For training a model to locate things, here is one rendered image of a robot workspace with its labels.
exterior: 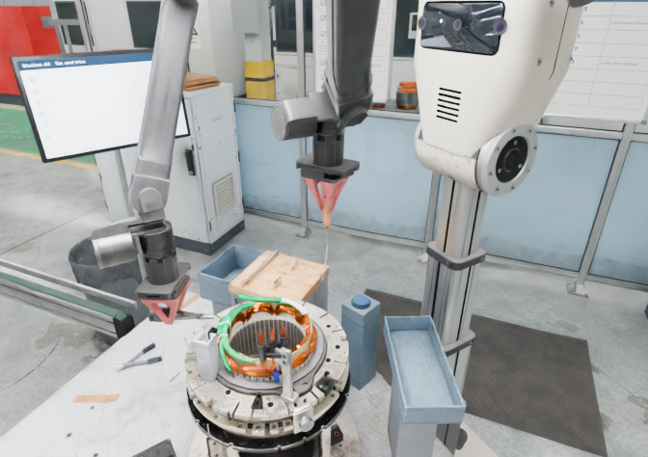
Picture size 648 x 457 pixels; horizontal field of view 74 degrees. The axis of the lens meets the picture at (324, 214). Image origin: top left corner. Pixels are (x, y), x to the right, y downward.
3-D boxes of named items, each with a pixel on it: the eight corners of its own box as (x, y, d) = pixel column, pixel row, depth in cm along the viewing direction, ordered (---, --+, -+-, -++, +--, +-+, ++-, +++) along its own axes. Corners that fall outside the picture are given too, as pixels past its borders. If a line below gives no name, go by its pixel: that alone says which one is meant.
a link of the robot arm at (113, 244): (159, 185, 71) (152, 184, 78) (81, 200, 65) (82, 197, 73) (175, 255, 73) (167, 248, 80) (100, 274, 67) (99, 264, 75)
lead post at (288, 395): (293, 406, 72) (290, 354, 67) (281, 399, 74) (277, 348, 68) (299, 398, 74) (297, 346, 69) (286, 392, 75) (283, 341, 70)
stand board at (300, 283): (229, 292, 110) (228, 284, 109) (267, 256, 125) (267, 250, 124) (297, 313, 102) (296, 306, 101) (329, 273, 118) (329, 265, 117)
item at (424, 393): (445, 502, 88) (465, 406, 76) (393, 504, 88) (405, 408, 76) (418, 402, 111) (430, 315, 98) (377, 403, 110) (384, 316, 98)
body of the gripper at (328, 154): (344, 182, 74) (346, 140, 70) (294, 171, 78) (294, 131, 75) (360, 171, 79) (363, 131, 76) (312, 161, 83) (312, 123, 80)
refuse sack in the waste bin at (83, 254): (67, 311, 231) (49, 256, 216) (122, 274, 263) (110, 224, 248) (121, 331, 218) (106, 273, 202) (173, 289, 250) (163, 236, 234)
